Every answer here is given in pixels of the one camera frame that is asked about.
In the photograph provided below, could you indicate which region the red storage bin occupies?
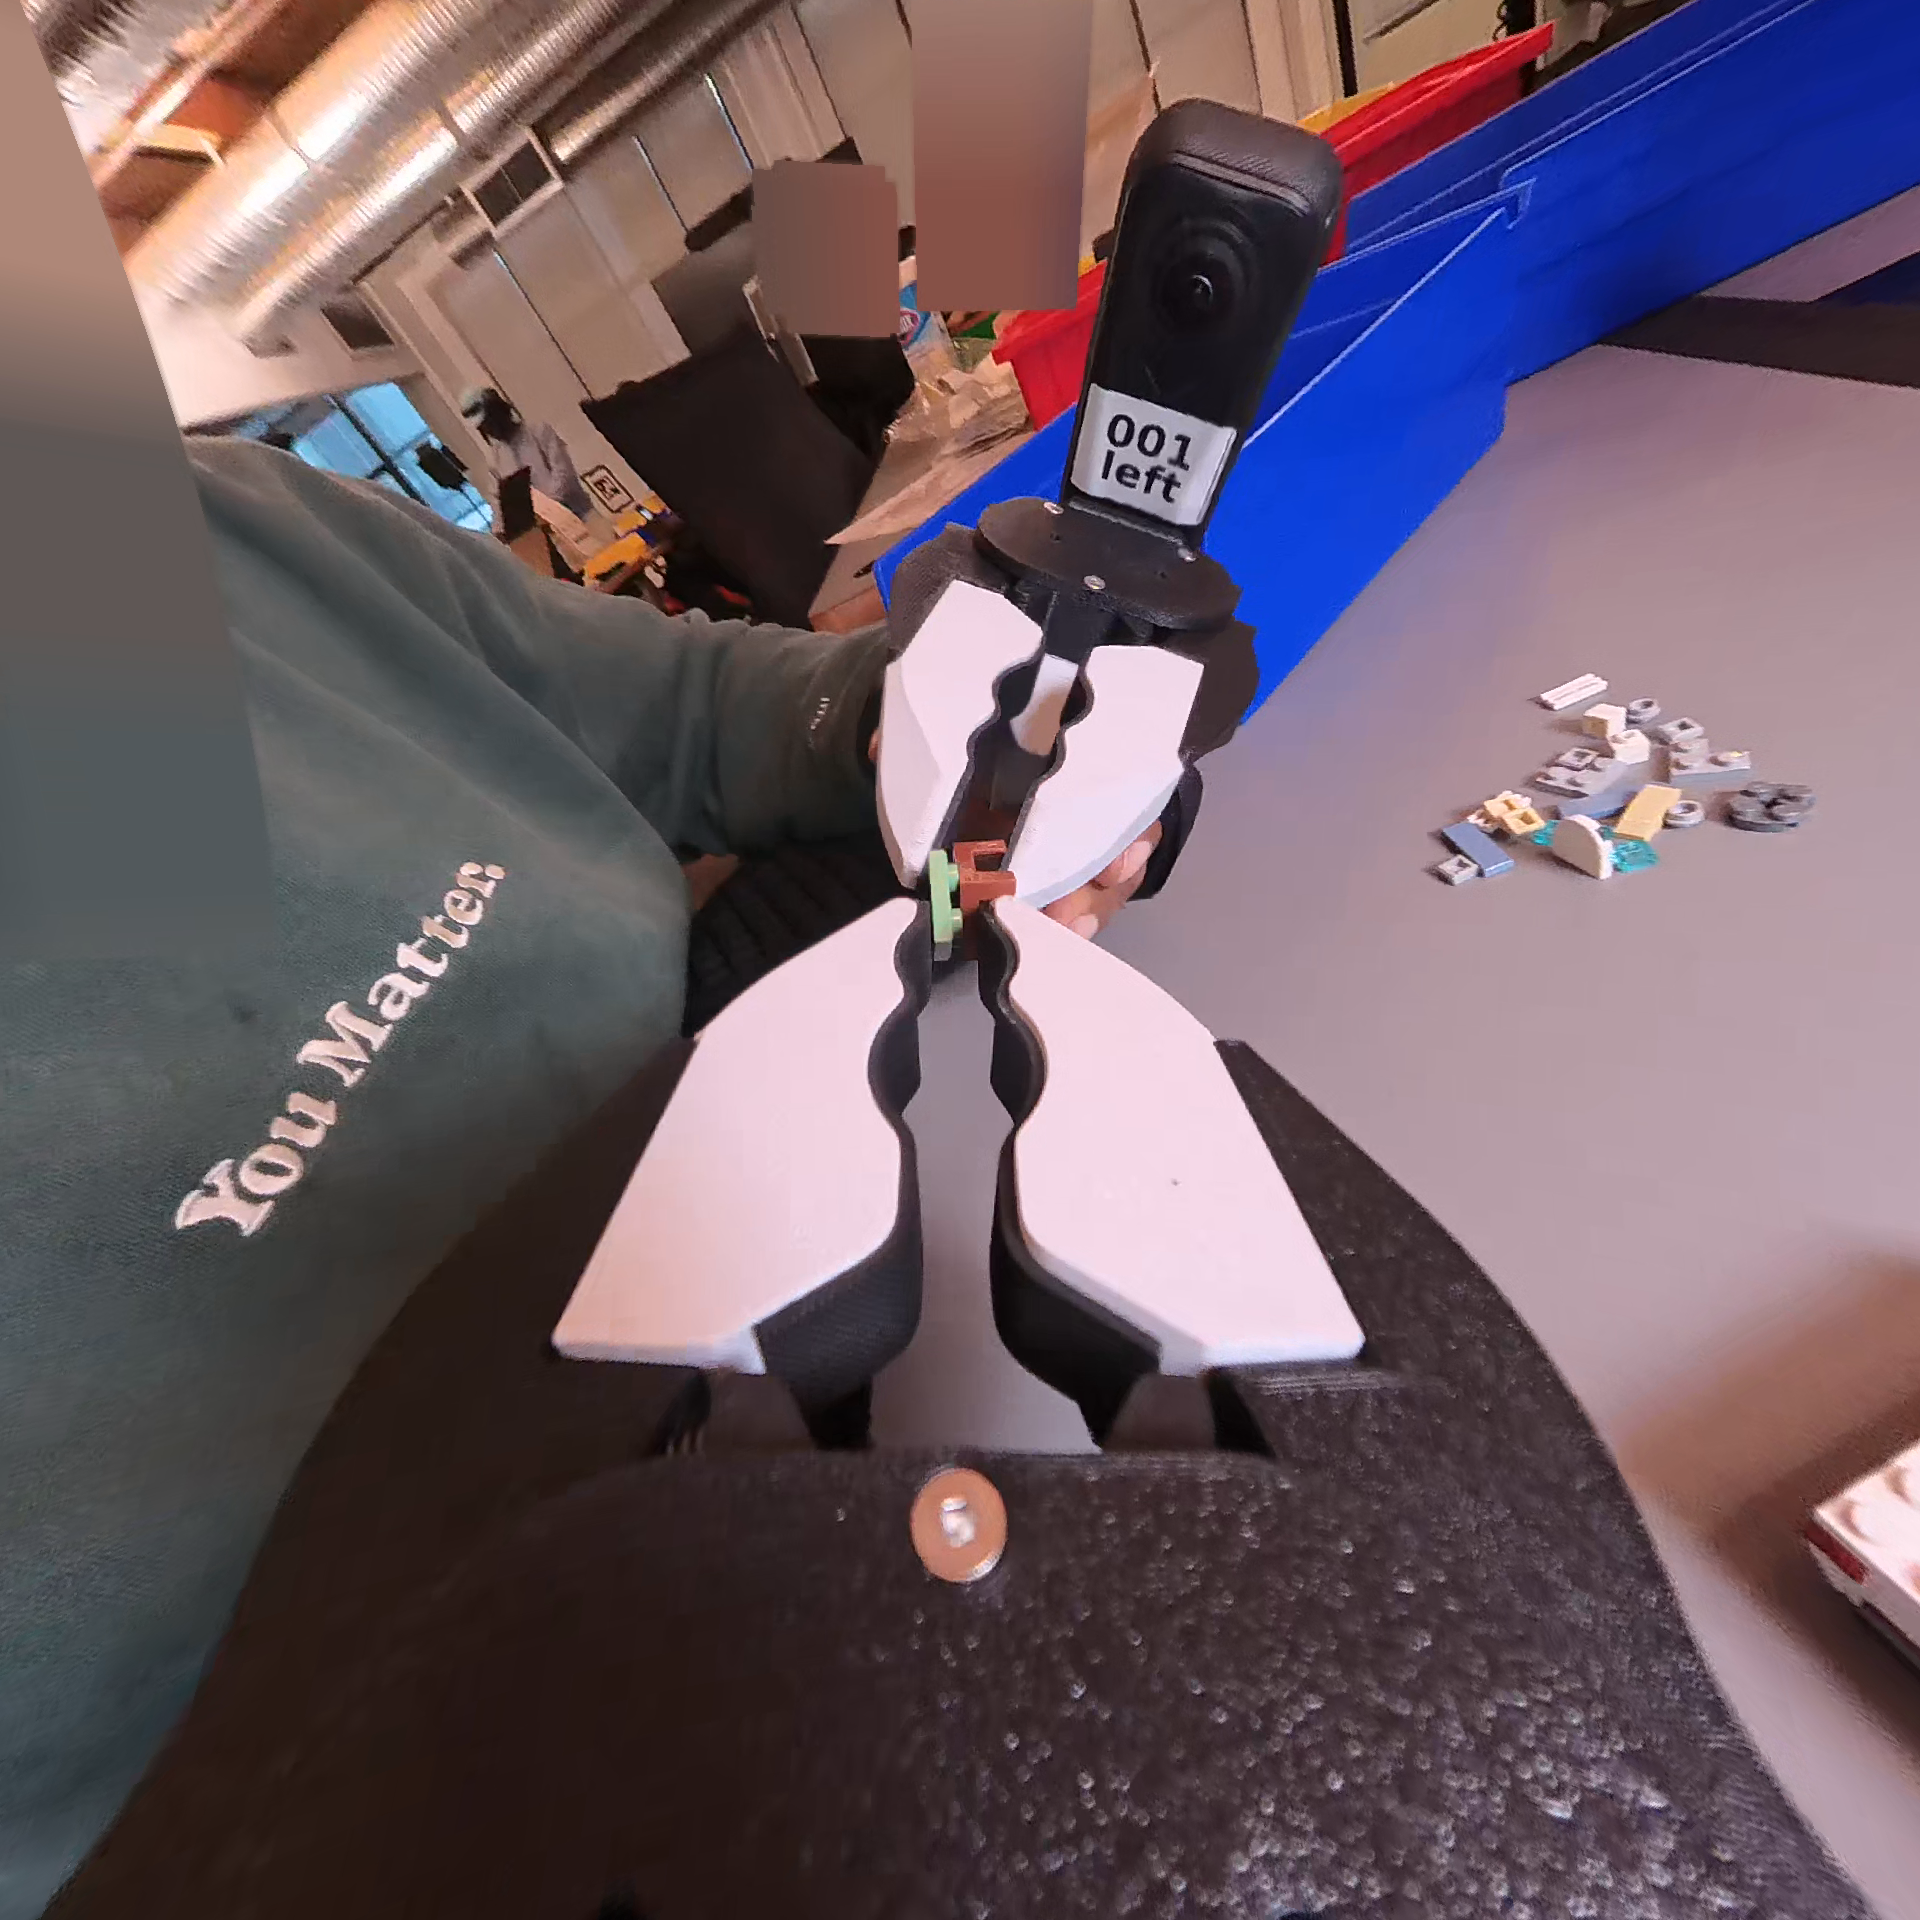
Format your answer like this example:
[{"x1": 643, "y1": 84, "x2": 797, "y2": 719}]
[
  {"x1": 1320, "y1": 24, "x2": 1555, "y2": 195},
  {"x1": 994, "y1": 307, "x2": 1117, "y2": 439}
]

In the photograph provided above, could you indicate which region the person's left hand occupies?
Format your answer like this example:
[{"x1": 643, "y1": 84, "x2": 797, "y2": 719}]
[{"x1": 1039, "y1": 820, "x2": 1173, "y2": 942}]

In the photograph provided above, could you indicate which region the black office chair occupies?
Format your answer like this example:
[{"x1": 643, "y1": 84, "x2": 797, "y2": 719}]
[{"x1": 583, "y1": 322, "x2": 883, "y2": 623}]

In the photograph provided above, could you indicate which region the silver ventilation duct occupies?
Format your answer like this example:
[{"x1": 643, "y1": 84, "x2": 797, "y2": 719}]
[{"x1": 129, "y1": 0, "x2": 900, "y2": 324}]

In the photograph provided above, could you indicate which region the pile of small toy bricks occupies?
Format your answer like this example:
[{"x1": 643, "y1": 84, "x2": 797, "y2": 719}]
[{"x1": 1435, "y1": 674, "x2": 1819, "y2": 889}]

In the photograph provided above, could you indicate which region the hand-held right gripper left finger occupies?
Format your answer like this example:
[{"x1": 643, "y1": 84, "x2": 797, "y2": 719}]
[{"x1": 550, "y1": 898, "x2": 924, "y2": 1447}]

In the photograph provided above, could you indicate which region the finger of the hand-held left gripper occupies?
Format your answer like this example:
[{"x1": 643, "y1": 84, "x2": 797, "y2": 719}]
[
  {"x1": 1003, "y1": 640, "x2": 1214, "y2": 913},
  {"x1": 873, "y1": 581, "x2": 1052, "y2": 895}
]

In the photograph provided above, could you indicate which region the grey desk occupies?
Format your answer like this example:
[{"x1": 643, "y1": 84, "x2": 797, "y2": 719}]
[{"x1": 900, "y1": 210, "x2": 1920, "y2": 1863}]

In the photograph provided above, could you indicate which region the white and red toy vehicle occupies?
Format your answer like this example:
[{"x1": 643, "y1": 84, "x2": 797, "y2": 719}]
[{"x1": 1799, "y1": 1434, "x2": 1920, "y2": 1653}]

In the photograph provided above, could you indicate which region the person's green sweatshirt torso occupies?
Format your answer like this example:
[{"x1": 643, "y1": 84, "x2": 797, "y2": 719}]
[{"x1": 0, "y1": 434, "x2": 705, "y2": 1893}]

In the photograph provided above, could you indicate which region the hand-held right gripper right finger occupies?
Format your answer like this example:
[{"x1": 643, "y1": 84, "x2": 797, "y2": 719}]
[{"x1": 979, "y1": 900, "x2": 1370, "y2": 1453}]

